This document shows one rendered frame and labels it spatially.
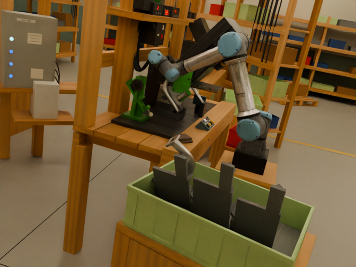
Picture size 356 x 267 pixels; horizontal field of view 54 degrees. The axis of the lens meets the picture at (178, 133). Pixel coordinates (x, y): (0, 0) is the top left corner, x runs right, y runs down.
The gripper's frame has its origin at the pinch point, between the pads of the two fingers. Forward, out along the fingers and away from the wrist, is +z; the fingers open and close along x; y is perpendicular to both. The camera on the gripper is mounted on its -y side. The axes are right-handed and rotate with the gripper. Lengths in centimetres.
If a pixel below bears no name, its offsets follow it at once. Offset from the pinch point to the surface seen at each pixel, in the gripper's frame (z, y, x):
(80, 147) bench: -32, -62, -20
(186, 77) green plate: 17.7, 5.1, -5.4
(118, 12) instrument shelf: -24.2, -5.9, 38.4
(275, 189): -103, 28, -83
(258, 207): -95, 20, -86
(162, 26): 11.9, 8.8, 32.1
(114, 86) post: -3.2, -36.2, 9.8
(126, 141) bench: -35, -34, -32
